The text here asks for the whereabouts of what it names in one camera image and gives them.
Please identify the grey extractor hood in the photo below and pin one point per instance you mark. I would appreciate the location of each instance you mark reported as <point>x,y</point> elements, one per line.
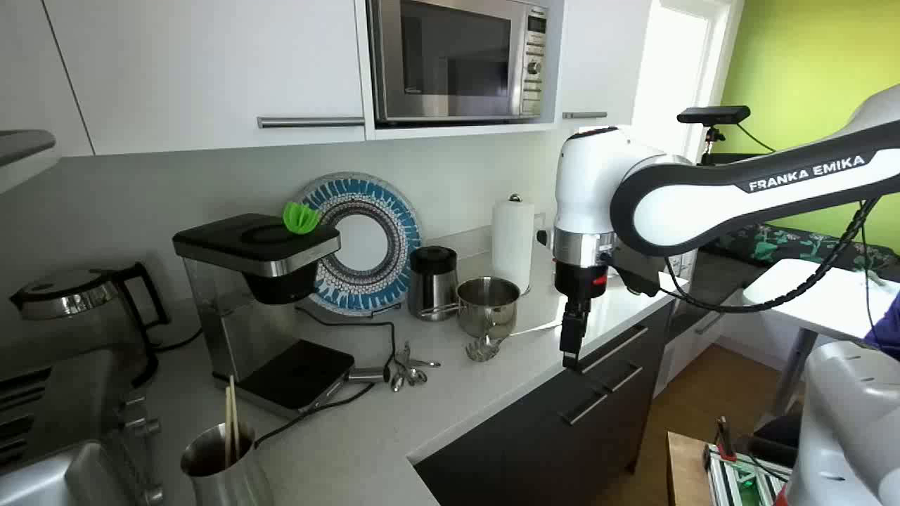
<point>23,149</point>

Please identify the blue cloth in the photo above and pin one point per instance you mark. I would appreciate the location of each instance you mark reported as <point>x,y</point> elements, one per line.
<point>887,326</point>

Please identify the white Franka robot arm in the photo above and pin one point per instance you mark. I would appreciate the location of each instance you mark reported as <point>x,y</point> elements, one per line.
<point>601,177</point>

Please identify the white box with coloured print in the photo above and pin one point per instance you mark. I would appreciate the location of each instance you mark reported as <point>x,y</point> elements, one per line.
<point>740,478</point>

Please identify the silver built-in microwave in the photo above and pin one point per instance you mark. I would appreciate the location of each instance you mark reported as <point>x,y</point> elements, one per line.
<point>451,61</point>

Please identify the blue and white patterned plate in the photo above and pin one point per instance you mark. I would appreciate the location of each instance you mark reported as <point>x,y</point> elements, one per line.
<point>394,235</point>

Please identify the steel carafe with black lid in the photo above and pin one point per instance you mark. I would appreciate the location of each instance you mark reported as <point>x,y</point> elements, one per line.
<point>433,284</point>

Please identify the stainless steel pot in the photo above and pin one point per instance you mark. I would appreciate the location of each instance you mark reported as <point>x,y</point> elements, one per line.
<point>488,305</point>

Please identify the steel toaster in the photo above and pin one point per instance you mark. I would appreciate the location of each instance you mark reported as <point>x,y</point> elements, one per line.
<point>89,404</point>

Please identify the dark kitchen base cabinet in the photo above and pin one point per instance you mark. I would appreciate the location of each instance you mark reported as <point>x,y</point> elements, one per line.
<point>523,440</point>

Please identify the green patterned cloth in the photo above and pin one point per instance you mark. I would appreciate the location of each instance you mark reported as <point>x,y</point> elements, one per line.
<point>796,245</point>

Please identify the medium steel measuring spoon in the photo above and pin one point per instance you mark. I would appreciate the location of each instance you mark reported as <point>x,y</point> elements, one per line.
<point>398,382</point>

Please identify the small green plastic object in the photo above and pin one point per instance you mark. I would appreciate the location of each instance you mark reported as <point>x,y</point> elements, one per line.
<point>298,218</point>

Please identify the dark steel utensil holder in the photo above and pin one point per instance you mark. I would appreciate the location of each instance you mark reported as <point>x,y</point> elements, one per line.
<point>225,482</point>

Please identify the wooden chopstick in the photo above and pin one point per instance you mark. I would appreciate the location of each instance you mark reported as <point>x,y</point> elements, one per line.
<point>225,422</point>
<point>235,422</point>

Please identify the wooden side table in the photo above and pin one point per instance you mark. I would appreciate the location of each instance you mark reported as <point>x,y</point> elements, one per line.
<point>688,467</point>

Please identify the white paper towel roll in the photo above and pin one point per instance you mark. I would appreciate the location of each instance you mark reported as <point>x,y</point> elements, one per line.
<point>512,248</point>

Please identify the black stereo camera on stand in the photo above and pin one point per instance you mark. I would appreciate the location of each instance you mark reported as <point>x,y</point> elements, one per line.
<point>712,113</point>

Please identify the white wall cabinet door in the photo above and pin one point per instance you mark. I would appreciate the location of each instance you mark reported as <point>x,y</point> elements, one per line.
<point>38,65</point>
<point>197,65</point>
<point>606,56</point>

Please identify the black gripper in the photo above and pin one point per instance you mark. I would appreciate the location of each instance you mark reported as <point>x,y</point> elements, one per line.
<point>579,284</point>

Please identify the white table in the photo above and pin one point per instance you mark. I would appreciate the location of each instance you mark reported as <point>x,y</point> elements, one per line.
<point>816,295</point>

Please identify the black and steel coffee machine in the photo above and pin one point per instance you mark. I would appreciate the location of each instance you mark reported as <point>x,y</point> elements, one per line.
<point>253,248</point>

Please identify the small steel measuring spoon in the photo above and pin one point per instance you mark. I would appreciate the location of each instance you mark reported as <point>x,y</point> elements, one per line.
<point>432,363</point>

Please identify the steel paper towel holder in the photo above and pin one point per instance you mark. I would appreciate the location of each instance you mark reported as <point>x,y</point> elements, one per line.
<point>512,197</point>

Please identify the large steel measuring spoon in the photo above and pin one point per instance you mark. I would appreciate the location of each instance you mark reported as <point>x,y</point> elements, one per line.
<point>421,378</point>

